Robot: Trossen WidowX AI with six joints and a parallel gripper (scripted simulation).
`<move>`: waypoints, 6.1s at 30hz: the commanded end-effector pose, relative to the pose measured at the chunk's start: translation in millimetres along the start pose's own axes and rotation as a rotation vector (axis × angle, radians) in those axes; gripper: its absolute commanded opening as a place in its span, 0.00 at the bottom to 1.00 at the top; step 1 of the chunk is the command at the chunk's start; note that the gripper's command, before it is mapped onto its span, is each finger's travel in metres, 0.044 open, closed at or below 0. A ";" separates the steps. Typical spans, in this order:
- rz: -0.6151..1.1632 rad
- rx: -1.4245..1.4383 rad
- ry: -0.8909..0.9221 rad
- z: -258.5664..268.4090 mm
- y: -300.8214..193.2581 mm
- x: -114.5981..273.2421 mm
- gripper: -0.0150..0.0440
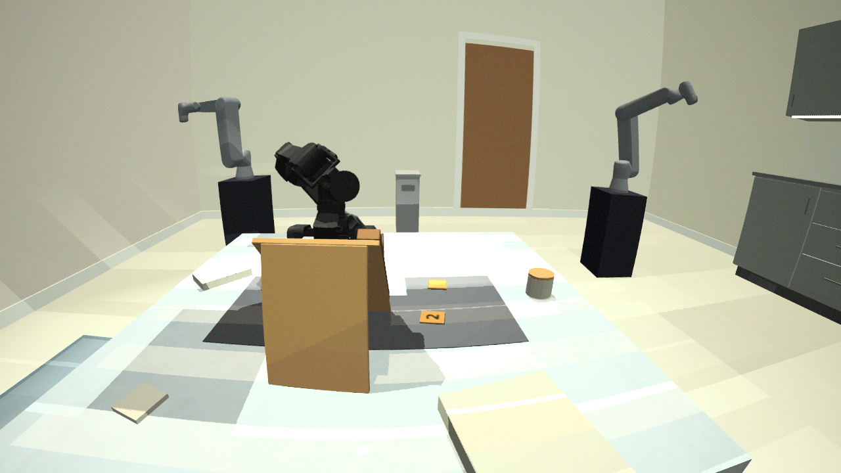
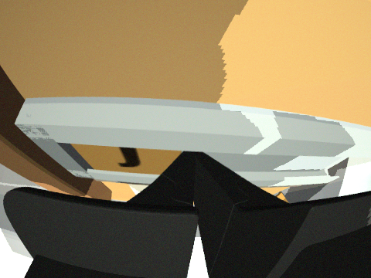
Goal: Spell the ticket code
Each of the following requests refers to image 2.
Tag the white paper ticket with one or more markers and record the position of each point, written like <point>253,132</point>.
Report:
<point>137,188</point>

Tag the tan board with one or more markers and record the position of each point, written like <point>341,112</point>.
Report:
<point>278,91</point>

